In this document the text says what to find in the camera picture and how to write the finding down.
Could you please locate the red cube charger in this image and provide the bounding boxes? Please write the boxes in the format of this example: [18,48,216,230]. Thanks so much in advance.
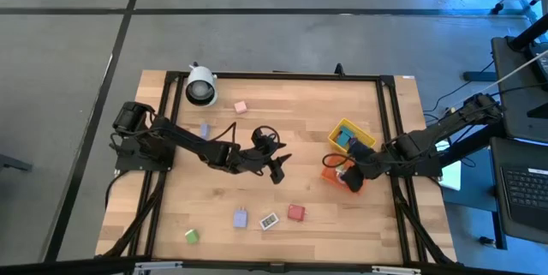
[287,204,307,223]

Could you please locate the white sheet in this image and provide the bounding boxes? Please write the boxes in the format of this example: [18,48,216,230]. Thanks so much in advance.
[435,140,462,193]

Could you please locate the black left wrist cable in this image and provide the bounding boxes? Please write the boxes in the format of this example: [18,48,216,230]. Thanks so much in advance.
[212,121,282,156]

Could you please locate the black laptop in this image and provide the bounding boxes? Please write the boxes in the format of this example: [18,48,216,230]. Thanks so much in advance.
[499,165,548,233]

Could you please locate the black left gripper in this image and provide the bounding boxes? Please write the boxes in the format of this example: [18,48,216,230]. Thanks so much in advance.
[233,143,294,186]

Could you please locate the white hanging rope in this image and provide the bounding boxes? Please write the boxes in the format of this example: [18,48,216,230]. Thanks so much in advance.
[444,50,548,111]

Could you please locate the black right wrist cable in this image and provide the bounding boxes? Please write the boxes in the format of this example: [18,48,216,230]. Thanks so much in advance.
[321,152,348,170]

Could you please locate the yellow mesh basket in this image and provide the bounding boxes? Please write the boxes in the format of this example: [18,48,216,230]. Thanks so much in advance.
[327,117,378,155]

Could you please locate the dark office desk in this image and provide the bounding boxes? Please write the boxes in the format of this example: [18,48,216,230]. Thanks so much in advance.
[489,136,548,245]

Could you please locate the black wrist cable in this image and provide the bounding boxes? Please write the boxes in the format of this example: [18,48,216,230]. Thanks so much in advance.
[321,152,348,170]
[212,121,282,156]

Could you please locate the teal flat item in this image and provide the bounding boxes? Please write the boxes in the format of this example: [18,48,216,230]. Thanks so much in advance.
[335,126,355,147]

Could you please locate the black extrusion stand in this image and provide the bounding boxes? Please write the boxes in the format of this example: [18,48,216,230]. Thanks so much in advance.
[436,118,509,169]

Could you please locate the black crossbar silver brackets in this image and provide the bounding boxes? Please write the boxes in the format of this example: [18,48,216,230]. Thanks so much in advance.
[0,256,548,275]

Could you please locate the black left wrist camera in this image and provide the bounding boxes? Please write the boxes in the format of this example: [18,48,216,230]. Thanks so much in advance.
[251,127,279,152]

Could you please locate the black office desk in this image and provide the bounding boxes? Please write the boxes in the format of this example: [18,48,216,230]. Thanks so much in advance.
[463,34,548,144]

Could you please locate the black aluminium table frame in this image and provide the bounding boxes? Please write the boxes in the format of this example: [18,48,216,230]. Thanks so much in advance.
[100,70,457,266]

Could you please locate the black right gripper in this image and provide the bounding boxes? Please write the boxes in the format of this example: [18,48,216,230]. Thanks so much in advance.
[341,149,387,194]

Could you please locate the grey furniture foot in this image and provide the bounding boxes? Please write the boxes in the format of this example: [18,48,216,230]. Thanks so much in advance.
[0,152,33,173]

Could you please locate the blue floor mat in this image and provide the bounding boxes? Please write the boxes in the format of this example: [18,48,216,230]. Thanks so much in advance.
[440,154,496,214]

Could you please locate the purple plug charger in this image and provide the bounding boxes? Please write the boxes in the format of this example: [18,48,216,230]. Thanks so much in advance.
[232,206,249,230]

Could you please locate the white camera on table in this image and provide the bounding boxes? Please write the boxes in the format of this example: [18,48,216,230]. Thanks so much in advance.
[184,61,219,108]

